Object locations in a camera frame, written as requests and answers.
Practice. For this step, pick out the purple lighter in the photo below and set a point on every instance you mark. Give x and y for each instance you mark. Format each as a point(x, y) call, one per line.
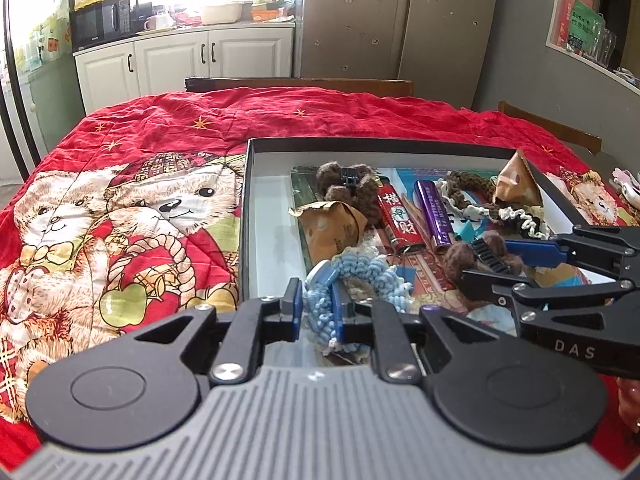
point(434, 215)

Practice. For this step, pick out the black microwave oven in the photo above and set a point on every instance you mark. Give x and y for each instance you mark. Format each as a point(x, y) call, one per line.
point(100, 22)

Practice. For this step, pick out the white plastic basin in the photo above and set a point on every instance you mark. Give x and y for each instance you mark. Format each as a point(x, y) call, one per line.
point(221, 14)

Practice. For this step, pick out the red bear-print blanket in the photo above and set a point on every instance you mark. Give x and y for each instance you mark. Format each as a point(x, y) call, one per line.
point(150, 125)

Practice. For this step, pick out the white base cabinet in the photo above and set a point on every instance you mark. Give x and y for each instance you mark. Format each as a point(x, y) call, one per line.
point(165, 65)

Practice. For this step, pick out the stainless steel refrigerator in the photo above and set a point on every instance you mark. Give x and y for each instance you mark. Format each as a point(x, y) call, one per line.
point(400, 35)

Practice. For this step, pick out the red lighter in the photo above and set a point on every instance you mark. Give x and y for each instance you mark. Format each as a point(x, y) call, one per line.
point(400, 217)

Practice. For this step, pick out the black shallow cardboard box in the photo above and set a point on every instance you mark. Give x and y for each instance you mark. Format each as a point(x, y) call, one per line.
point(270, 210)

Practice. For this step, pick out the green paper bag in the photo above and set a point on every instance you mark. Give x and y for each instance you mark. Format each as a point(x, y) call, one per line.
point(585, 32)

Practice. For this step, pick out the clear drinking glasses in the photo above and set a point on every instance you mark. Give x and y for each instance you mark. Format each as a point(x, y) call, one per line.
point(604, 46)

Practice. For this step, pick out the teal binder clip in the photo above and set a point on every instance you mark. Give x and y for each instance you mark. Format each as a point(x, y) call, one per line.
point(470, 231)

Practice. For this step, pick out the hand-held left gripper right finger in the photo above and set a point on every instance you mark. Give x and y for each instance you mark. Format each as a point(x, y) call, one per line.
point(345, 315)

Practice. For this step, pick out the red paper bag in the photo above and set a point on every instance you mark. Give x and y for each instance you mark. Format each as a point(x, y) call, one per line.
point(570, 0)

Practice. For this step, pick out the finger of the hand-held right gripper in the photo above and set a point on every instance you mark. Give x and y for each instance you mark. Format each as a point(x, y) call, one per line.
point(487, 287)
point(535, 252)

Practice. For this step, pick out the black scrunchie with cream lace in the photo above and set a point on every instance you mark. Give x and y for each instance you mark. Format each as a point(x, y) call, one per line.
point(522, 222)

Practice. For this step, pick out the white mug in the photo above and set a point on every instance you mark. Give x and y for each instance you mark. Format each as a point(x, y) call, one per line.
point(160, 22)

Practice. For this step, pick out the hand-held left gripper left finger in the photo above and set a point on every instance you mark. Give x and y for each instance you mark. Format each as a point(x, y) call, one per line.
point(292, 310)

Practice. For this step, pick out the orange container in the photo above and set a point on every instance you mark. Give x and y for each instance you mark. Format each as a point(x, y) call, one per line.
point(264, 15)

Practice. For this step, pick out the brown braided scrunchie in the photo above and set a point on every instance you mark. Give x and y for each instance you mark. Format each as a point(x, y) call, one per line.
point(460, 182)

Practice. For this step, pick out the small blue binder clip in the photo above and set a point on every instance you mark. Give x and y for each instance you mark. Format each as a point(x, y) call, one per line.
point(404, 276)

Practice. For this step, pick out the light blue scrunchie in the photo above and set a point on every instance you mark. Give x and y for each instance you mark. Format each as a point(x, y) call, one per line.
point(370, 270)

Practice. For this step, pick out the black sliding door frame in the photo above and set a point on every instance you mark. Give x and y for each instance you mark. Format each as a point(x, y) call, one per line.
point(15, 85)

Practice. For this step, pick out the person's right hand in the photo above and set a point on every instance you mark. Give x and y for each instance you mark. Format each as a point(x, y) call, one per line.
point(630, 405)

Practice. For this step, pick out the brown paper pyramid packet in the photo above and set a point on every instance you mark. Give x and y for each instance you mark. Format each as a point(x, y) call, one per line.
point(332, 230)
point(517, 182)

